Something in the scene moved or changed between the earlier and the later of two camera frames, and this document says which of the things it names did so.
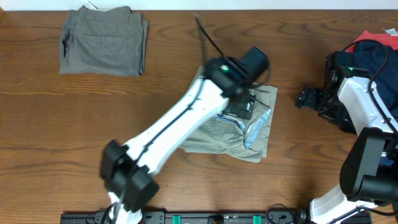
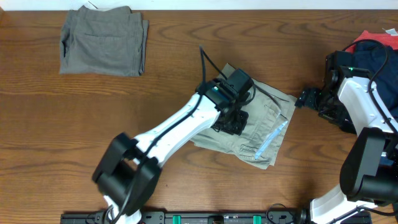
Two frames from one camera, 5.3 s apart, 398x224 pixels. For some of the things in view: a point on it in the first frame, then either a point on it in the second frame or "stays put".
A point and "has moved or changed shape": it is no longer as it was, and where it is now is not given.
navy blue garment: x=371 y=56 stays put
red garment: x=391 y=40 stays put
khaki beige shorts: x=229 y=135 has moved or changed shape
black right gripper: x=307 y=97 stays put
